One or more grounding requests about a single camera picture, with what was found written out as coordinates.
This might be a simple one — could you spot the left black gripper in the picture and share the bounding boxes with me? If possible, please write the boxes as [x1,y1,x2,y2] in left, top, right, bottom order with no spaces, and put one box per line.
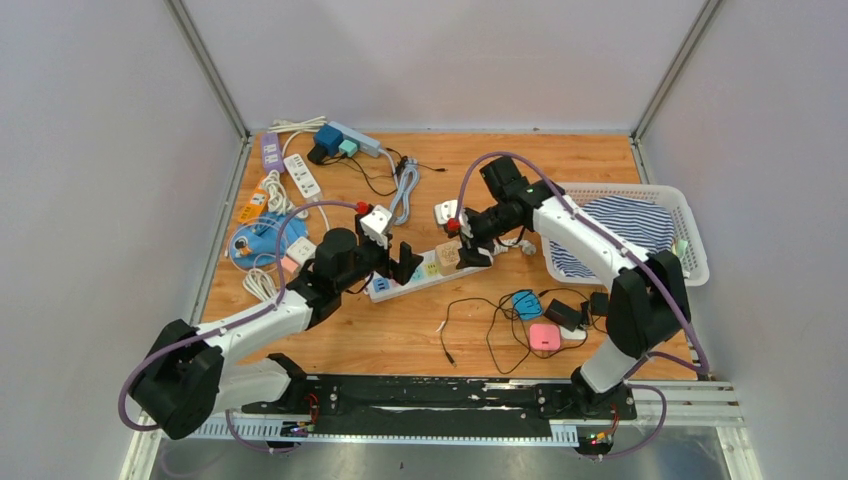
[336,214,421,293]

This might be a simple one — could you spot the wooden cube adapter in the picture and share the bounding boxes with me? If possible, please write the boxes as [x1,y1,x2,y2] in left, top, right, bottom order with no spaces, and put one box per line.
[434,240,461,276]

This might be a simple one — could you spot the white power strip blue USB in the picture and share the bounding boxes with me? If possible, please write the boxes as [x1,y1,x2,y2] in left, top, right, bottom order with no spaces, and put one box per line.
[365,249,486,303]

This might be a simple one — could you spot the light blue cable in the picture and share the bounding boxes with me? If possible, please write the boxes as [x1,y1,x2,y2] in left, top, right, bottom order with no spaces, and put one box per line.
[387,157,422,227]

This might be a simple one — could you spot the white cube adapter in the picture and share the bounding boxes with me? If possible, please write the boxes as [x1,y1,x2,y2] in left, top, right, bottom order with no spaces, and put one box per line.
[285,237,317,266]

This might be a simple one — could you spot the black charger with cable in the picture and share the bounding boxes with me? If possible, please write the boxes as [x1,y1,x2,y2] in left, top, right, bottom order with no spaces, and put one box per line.
[438,294,591,377]

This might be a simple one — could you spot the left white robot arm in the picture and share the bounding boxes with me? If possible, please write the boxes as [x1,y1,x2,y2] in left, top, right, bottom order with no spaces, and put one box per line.
[119,228,423,440]

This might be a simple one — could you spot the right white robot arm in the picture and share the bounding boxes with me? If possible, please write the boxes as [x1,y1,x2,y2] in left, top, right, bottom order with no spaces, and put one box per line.
[446,152,695,418]

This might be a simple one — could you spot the small blue charger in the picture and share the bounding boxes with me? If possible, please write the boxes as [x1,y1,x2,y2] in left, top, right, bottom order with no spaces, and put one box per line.
[511,290,544,321]

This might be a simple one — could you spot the pink square charger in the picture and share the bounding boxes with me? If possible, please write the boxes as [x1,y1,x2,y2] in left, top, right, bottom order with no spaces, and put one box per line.
[527,323,562,352]

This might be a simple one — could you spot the light blue power strip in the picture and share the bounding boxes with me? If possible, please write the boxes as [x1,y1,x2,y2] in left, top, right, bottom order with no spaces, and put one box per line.
[328,121,382,158]

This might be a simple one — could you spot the white square charger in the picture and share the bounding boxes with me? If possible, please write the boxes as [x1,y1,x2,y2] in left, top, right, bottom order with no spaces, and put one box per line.
[559,327,587,342]

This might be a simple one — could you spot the dark blue cube adapter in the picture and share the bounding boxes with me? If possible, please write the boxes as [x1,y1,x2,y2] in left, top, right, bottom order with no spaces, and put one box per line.
[313,124,344,157]

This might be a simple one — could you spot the orange power strip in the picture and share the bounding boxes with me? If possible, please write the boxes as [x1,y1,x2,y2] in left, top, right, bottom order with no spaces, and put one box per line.
[236,186,269,224]

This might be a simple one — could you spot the purple power strip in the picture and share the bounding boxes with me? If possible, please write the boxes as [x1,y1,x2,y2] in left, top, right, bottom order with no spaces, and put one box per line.
[260,132,285,174]

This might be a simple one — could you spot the striped blue white cloth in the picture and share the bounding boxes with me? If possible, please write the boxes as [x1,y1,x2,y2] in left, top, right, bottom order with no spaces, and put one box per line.
[545,195,675,283]

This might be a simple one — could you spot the white plastic basket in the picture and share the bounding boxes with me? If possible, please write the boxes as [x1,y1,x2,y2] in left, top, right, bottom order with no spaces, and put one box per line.
[541,182,710,287]

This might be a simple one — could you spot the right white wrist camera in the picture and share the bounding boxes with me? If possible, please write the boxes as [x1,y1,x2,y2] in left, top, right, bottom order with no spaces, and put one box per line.
[433,199,472,238]

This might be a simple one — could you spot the black mounting rail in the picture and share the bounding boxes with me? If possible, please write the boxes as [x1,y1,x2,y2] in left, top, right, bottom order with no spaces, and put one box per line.
[241,375,637,438]

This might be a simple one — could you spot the white power strip with cord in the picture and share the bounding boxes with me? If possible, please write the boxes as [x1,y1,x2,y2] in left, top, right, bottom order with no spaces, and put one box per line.
[283,154,323,202]

